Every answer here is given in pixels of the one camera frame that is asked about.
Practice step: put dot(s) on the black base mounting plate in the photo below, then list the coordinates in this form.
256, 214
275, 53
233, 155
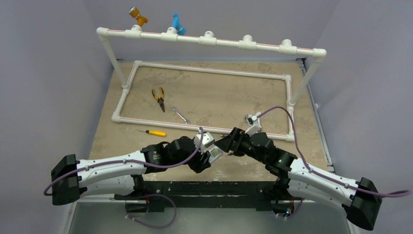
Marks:
158, 202

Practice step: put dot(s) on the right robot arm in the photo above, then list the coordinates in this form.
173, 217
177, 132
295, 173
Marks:
358, 198

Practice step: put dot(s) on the white PVC tap fitting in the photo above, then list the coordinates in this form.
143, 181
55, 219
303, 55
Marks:
251, 119

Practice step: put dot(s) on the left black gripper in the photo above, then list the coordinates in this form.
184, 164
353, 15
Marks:
201, 161

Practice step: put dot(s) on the white remote control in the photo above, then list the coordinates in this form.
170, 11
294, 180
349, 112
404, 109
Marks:
214, 153

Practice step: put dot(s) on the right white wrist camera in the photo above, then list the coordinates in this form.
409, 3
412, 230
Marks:
256, 127

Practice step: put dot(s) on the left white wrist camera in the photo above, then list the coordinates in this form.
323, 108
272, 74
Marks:
204, 141

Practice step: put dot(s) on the silver open-end wrench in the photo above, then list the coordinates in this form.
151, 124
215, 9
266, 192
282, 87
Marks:
187, 121

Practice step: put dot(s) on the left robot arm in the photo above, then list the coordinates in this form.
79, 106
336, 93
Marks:
120, 175

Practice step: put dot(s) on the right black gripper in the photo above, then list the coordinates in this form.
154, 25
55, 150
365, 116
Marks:
234, 142

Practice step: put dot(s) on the blue hose nozzle fitting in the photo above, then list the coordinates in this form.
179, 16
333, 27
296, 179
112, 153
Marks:
177, 25

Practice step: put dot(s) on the white PVC pipe frame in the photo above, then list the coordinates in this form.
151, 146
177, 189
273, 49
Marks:
208, 39

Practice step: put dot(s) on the yellow handled screwdriver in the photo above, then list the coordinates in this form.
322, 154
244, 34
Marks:
154, 133

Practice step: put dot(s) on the orange hose nozzle fitting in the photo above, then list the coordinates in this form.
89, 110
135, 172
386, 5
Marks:
135, 13

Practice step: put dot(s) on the yellow handled pliers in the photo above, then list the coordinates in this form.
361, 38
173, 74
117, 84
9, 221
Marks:
160, 98

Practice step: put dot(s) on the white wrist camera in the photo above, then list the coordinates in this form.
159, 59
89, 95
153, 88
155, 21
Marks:
256, 127
204, 141

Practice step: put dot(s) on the aluminium extrusion rail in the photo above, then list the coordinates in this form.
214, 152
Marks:
134, 189

